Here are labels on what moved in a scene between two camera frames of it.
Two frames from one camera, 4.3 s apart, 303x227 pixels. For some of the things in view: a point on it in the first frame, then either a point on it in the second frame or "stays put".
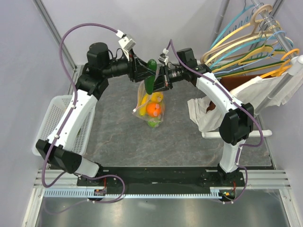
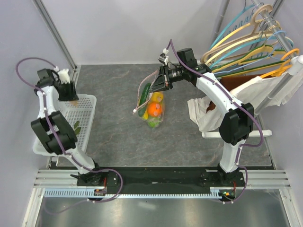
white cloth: [283, 89] stays put
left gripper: [137, 68] to [72, 95]
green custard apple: [152, 124] stays put
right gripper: [160, 85] stays put
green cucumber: [149, 81] to [143, 98]
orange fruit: [153, 109] stays put
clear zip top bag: [150, 108] stays put
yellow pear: [157, 97] stays put
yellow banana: [142, 109] to [146, 115]
